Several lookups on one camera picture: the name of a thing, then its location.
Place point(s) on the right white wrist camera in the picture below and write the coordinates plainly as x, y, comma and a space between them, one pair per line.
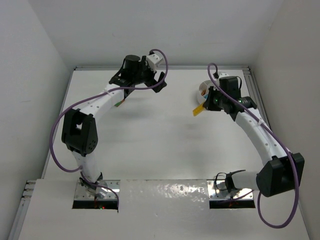
223, 75

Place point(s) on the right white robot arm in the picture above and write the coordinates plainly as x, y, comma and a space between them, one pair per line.
282, 170

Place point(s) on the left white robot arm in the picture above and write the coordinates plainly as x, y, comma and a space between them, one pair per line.
80, 131

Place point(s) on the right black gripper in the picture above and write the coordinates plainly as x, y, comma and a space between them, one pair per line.
211, 99

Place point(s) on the white round divided container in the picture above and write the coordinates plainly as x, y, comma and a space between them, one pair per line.
205, 85

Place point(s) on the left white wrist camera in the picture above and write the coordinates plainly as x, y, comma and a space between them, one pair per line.
153, 61

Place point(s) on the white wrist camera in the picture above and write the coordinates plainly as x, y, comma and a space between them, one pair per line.
153, 61
223, 75

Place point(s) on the yellow long lego brick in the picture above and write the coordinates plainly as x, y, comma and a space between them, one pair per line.
199, 109

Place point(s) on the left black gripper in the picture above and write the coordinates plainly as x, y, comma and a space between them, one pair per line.
152, 80

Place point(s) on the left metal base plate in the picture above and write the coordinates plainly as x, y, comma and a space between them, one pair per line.
84, 192

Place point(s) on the brown lego tile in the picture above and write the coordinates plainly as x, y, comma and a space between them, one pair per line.
119, 103

